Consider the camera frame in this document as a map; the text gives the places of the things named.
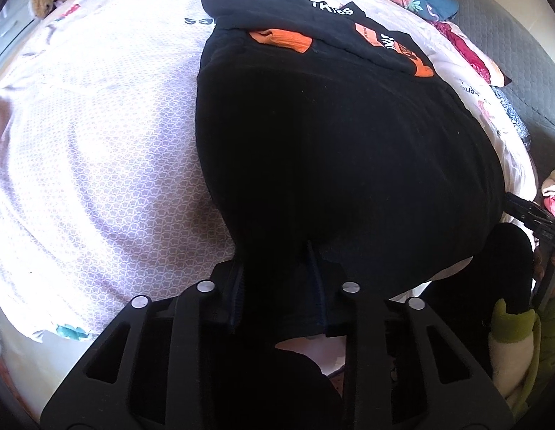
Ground person's right hand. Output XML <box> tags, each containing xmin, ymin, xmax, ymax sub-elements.
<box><xmin>533</xmin><ymin>248</ymin><xmax>555</xmax><ymax>282</ymax></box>

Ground green and white sleeve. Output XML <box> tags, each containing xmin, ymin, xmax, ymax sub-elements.
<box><xmin>488</xmin><ymin>296</ymin><xmax>555</xmax><ymax>419</ymax></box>

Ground white drawer cabinet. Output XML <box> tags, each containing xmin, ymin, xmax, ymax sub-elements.
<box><xmin>0</xmin><ymin>0</ymin><xmax>37</xmax><ymax>71</ymax></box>

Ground black long-sleeve IKISS top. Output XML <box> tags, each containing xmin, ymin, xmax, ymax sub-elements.
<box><xmin>196</xmin><ymin>0</ymin><xmax>505</xmax><ymax>337</ymax></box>

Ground grey padded headboard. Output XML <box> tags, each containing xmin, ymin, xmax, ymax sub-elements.
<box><xmin>453</xmin><ymin>0</ymin><xmax>555</xmax><ymax>180</ymax></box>

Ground lilac strawberry print quilt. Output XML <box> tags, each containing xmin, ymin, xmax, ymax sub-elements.
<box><xmin>0</xmin><ymin>0</ymin><xmax>537</xmax><ymax>342</ymax></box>

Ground blue patterned pillow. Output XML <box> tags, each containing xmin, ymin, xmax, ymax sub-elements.
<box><xmin>491</xmin><ymin>86</ymin><xmax>532</xmax><ymax>152</ymax></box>

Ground red and cream blanket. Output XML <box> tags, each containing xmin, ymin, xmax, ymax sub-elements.
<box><xmin>432</xmin><ymin>21</ymin><xmax>512</xmax><ymax>87</ymax></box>

